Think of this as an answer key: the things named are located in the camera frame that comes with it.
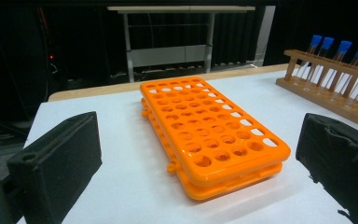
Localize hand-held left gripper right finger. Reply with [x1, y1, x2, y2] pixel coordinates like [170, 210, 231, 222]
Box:
[296, 112, 358, 224]

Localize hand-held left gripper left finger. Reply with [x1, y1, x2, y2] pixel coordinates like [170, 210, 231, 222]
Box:
[7, 111, 103, 224]

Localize wooden test tube rack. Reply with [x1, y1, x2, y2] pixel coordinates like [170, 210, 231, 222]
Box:
[275, 49, 358, 133]

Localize orange plastic tube rack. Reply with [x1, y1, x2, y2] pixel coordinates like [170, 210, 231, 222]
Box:
[139, 77, 292, 202]

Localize white table mat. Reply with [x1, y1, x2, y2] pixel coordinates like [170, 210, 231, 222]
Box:
[17, 69, 358, 224]

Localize pale upright panel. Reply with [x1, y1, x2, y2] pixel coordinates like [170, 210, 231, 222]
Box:
[255, 5, 277, 67]

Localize grey metal desk frame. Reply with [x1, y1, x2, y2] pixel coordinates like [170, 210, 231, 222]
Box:
[106, 5, 256, 83]

